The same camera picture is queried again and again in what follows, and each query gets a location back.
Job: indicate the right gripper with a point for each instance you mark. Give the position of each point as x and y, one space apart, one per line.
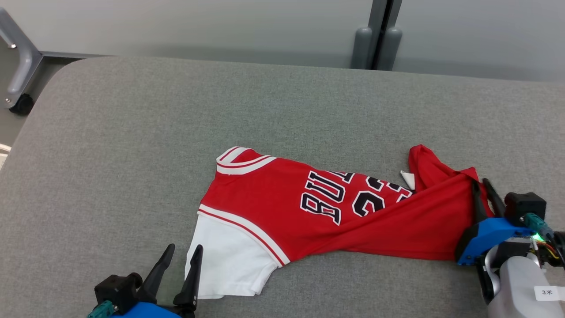
487 274

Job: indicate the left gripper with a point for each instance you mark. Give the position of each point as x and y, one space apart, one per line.
185 312

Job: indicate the red Bulls jersey white sleeves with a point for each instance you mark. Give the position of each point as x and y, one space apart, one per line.
265 198

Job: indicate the black round motor housing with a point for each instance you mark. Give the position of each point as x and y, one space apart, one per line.
559 251

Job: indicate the white flat object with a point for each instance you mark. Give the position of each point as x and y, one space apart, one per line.
4 154

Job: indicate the black caster wheel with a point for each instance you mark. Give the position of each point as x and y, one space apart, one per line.
21 105

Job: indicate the grey metal stand leg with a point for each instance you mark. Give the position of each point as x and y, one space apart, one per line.
24 62

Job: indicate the blue right wrist camera bracket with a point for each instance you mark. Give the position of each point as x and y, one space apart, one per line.
494 232

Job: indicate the blue wrist camera bracket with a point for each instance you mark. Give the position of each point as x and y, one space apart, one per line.
494 232
145 311

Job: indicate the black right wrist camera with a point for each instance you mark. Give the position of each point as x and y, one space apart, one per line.
525 207

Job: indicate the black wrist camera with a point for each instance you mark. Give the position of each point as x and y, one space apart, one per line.
525 207
117 289

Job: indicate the blue left wrist camera bracket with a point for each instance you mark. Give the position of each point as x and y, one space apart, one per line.
145 311

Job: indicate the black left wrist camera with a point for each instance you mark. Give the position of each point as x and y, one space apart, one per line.
117 289

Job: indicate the grey metal partition post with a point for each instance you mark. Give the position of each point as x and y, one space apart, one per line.
376 22

